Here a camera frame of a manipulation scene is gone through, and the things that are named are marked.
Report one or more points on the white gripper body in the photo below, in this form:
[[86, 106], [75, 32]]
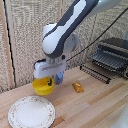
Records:
[[48, 69]]

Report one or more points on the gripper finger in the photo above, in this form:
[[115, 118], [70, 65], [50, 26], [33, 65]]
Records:
[[59, 78], [50, 81]]

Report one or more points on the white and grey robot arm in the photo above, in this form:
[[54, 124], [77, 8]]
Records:
[[66, 26]]

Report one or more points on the yellow bowl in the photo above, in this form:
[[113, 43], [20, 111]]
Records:
[[40, 87]]

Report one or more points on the orange block with white stripes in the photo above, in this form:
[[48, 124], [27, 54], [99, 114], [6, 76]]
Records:
[[78, 87]]

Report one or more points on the white floral rimmed plate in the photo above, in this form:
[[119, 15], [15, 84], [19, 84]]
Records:
[[31, 112]]

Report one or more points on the black toaster oven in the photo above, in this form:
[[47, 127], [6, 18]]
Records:
[[111, 55]]

